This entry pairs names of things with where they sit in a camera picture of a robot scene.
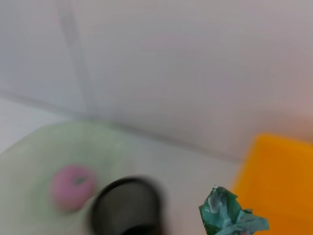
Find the pink toy peach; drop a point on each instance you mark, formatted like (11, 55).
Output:
(73, 188)

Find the green plastic wrapper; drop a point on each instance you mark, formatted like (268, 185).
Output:
(225, 213)

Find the black mesh pen holder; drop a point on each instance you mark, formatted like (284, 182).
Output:
(127, 205)

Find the pale green glass fruit plate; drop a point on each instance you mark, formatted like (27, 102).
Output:
(36, 151)

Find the yellow plastic bin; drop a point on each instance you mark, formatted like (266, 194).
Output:
(281, 176)

